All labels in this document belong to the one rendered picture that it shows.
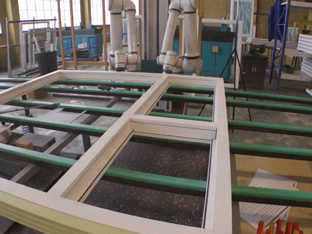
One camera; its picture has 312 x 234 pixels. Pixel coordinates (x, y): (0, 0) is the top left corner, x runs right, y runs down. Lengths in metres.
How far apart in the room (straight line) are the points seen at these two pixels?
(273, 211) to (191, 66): 1.61
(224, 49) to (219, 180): 4.76
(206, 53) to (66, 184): 4.89
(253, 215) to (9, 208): 0.85
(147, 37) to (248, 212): 2.06
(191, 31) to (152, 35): 0.57
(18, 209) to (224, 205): 0.51
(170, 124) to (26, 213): 0.64
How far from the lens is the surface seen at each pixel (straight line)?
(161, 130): 0.97
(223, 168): 0.69
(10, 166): 1.36
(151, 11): 2.59
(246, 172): 1.22
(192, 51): 2.22
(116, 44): 2.37
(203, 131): 0.95
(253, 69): 5.17
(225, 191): 0.61
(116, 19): 2.31
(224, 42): 5.29
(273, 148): 1.01
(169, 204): 1.04
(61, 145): 1.10
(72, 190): 0.66
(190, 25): 2.17
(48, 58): 5.90
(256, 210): 1.02
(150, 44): 2.60
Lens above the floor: 1.33
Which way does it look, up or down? 23 degrees down
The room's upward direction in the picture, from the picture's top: straight up
